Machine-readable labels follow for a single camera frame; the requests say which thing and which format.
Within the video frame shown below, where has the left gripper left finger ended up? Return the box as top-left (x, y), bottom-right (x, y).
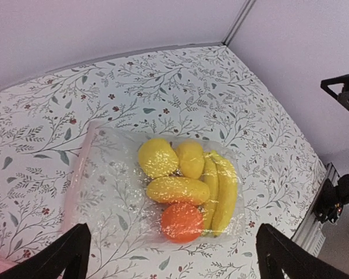
top-left (0, 223), bottom-right (91, 278)

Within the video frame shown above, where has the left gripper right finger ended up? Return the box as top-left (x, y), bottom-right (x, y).
top-left (256, 224), bottom-right (349, 279)

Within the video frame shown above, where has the clear zip top bag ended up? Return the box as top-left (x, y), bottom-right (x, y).
top-left (63, 121), bottom-right (245, 248)

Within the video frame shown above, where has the yellow banana bunch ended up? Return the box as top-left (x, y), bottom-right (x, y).
top-left (202, 150), bottom-right (238, 237)

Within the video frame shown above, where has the orange fruit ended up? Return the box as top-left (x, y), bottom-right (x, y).
top-left (161, 203), bottom-right (205, 244)

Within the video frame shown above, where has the yellow mango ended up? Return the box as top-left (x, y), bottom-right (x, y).
top-left (146, 177), bottom-right (210, 206)
top-left (175, 141), bottom-right (204, 179)

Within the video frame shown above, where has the yellow lemon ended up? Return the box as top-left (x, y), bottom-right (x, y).
top-left (138, 138), bottom-right (179, 178)

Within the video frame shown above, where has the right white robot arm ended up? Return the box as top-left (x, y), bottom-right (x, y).
top-left (313, 74), bottom-right (349, 224)

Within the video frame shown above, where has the front aluminium rail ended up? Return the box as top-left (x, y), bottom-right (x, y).
top-left (291, 163), bottom-right (340, 257)

